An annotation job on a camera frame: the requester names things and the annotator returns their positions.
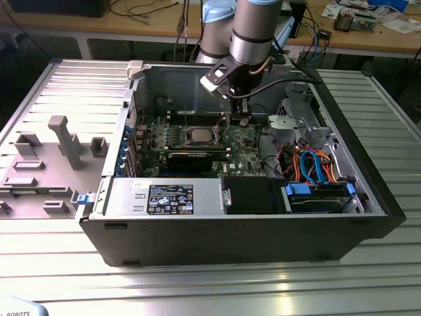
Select silver CPU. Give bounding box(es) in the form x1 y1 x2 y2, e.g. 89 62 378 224
190 128 215 144

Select black RAM slot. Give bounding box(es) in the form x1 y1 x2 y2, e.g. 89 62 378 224
168 117 225 126

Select CPU socket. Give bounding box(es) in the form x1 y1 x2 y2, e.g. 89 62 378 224
185 126 220 147

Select copper CPU cooler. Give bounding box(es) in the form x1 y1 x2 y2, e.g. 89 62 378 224
333 8 355 33

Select silver drive cage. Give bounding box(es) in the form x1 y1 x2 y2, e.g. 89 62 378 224
266 81 334 149

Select green motherboard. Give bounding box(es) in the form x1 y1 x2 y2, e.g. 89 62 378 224
136 113 274 180

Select black tower box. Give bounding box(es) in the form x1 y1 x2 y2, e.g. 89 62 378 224
292 0 309 40

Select black graphics card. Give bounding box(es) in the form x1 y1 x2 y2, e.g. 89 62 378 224
140 147 228 172

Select wooden workbench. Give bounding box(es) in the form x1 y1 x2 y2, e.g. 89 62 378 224
0 0 421 61

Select hard disk in blue carrier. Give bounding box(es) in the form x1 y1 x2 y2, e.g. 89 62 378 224
282 182 359 215

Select black open PC case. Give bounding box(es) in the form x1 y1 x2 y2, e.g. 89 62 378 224
74 61 407 268

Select blue cardboard box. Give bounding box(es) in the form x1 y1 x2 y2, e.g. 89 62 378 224
367 0 409 11

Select white paper sheets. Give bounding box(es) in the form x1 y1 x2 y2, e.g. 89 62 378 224
382 18 419 34

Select silver power supply unit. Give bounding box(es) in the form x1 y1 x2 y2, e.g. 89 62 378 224
104 177 225 217

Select blue carrier clip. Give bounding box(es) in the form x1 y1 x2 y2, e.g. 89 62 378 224
75 193 95 207

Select black monitor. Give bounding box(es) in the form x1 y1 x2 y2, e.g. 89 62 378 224
8 0 108 18

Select grey parts rack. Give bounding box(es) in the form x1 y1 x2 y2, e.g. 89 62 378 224
0 115 110 221

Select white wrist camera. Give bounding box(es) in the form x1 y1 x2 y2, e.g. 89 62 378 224
199 55 237 99

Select black camera cable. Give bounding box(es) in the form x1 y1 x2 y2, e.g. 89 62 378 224
230 70 322 99

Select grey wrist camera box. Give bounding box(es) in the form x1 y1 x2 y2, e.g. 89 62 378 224
269 52 292 72

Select black looped cable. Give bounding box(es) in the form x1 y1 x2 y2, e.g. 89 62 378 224
257 123 285 180

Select blue bench cable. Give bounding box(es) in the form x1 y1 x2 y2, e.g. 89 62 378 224
312 28 323 68

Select orange wire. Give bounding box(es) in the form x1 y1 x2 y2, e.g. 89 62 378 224
291 150 303 182
322 153 340 182

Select blue wire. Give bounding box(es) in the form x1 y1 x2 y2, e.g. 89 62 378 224
300 149 326 185

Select metal bracket box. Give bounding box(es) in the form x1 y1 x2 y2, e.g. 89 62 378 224
353 12 376 33

